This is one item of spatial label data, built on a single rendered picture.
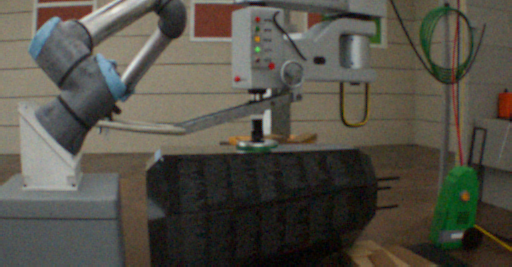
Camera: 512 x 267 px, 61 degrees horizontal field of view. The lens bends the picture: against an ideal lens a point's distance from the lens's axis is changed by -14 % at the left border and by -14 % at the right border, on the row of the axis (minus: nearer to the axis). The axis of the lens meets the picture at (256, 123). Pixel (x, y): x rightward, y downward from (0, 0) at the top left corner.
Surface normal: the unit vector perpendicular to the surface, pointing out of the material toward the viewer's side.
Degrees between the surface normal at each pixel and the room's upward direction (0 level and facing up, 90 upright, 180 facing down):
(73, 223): 90
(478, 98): 90
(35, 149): 90
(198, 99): 90
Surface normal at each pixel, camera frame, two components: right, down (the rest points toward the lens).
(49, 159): 0.27, 0.07
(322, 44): 0.48, 0.07
